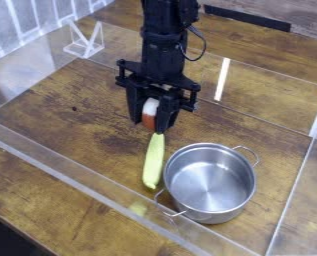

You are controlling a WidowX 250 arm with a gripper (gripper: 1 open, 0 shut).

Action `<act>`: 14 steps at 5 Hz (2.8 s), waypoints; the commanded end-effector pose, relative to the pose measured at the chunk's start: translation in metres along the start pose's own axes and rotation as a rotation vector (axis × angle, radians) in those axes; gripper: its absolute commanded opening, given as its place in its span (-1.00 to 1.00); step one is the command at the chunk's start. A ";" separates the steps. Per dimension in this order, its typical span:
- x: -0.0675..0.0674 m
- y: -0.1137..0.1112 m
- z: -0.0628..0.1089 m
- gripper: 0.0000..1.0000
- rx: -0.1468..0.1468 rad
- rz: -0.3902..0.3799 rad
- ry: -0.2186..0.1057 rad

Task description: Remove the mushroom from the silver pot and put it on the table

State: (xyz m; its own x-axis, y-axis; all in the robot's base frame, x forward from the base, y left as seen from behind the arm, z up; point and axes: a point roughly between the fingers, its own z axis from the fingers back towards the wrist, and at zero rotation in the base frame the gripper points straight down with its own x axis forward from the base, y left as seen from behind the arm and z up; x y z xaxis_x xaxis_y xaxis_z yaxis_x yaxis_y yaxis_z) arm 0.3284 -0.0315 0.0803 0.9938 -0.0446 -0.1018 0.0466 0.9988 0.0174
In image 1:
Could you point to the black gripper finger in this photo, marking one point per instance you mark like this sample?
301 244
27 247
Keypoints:
136 100
168 112

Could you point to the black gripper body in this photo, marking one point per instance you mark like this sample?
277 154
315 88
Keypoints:
180 85

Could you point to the white and brown toy mushroom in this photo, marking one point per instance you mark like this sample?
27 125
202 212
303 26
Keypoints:
149 113

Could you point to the silver metal pot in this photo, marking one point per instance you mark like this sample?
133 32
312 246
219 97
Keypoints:
210 181

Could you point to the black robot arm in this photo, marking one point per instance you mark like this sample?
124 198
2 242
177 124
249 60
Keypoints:
157 77

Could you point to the clear acrylic triangle stand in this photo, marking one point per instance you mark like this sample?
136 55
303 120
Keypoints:
85 47

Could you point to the black strip on table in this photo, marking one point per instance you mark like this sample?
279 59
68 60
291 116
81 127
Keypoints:
248 18

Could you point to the yellow handled metal spoon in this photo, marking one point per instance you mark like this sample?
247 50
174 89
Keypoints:
154 161

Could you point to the clear acrylic barrier wall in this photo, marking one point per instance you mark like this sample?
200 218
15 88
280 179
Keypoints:
186 233

